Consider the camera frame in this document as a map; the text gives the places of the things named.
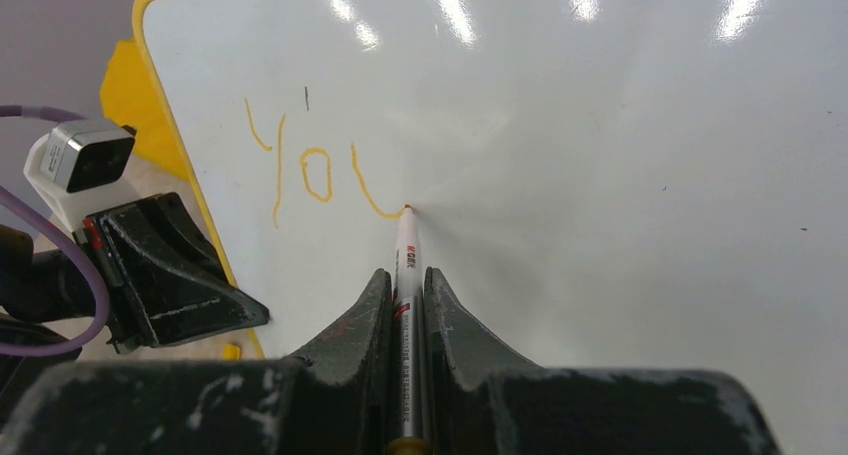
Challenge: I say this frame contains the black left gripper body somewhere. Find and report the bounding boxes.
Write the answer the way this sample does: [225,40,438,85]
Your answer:
[1,223,108,380]

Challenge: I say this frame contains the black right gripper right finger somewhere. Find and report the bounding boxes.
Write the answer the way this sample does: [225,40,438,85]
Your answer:
[424,268,780,454]

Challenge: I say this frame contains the yellow framed whiteboard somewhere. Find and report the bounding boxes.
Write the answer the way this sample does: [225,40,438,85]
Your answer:
[133,0,847,454]

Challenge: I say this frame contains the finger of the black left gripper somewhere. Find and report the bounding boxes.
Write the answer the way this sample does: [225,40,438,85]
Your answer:
[137,192,232,290]
[83,210,270,354]

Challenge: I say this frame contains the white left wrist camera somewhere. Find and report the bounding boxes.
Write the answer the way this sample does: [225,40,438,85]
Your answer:
[23,119,140,232]

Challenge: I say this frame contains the yellow marker cap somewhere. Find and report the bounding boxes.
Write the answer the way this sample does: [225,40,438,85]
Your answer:
[221,343,242,360]

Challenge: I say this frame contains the white marker pen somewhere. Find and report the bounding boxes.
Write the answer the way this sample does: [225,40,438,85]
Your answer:
[386,205,432,454]

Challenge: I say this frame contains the yellow folded cloth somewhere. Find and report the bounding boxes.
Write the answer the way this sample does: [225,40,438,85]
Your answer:
[99,39,189,180]

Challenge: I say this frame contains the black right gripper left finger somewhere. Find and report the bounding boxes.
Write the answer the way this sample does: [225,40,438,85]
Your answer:
[1,269,391,454]

